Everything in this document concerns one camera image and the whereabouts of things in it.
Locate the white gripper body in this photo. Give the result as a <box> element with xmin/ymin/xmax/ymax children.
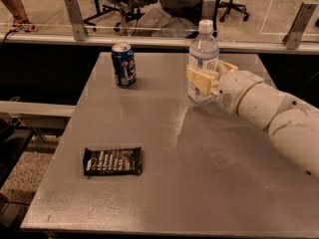
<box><xmin>216</xmin><ymin>71</ymin><xmax>264</xmax><ymax>115</ymax></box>

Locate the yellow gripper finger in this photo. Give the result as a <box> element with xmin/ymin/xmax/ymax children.
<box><xmin>186</xmin><ymin>66</ymin><xmax>219</xmax><ymax>96</ymax></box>
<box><xmin>217</xmin><ymin>60</ymin><xmax>238</xmax><ymax>75</ymax></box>

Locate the clear plastic water bottle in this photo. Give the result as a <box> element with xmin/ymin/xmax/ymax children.
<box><xmin>187</xmin><ymin>20</ymin><xmax>219</xmax><ymax>104</ymax></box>

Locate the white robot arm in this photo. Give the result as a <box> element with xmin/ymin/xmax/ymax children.
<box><xmin>186</xmin><ymin>61</ymin><xmax>319</xmax><ymax>179</ymax></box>

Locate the seated person in grey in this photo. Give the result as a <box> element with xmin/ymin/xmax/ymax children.
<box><xmin>134</xmin><ymin>0</ymin><xmax>203</xmax><ymax>38</ymax></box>

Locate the blue soda can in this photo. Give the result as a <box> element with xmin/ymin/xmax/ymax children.
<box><xmin>112</xmin><ymin>43</ymin><xmax>136</xmax><ymax>87</ymax></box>

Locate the black chocolate bar wrapper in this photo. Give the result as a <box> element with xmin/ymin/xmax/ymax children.
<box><xmin>83</xmin><ymin>147</ymin><xmax>143</xmax><ymax>176</ymax></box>

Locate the glass barrier panel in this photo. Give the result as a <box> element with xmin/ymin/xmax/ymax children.
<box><xmin>0</xmin><ymin>0</ymin><xmax>319</xmax><ymax>45</ymax></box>

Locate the black equipment at left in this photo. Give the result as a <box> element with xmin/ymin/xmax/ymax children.
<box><xmin>0</xmin><ymin>119</ymin><xmax>33</xmax><ymax>187</ymax></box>

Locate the standing person leg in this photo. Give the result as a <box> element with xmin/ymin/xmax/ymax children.
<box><xmin>0</xmin><ymin>0</ymin><xmax>36</xmax><ymax>33</ymax></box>

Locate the middle metal glass bracket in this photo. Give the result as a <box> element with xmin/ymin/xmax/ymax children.
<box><xmin>201</xmin><ymin>0</ymin><xmax>216</xmax><ymax>20</ymax></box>

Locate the metal glass bracket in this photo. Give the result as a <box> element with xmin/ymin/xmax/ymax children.
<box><xmin>64</xmin><ymin>0</ymin><xmax>88</xmax><ymax>41</ymax></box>
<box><xmin>201</xmin><ymin>0</ymin><xmax>216</xmax><ymax>20</ymax></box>
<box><xmin>282</xmin><ymin>1</ymin><xmax>317</xmax><ymax>50</ymax></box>

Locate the right metal glass bracket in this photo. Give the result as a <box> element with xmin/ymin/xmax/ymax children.
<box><xmin>282</xmin><ymin>1</ymin><xmax>317</xmax><ymax>50</ymax></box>

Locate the left metal glass bracket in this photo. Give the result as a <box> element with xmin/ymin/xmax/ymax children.
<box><xmin>64</xmin><ymin>0</ymin><xmax>88</xmax><ymax>41</ymax></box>

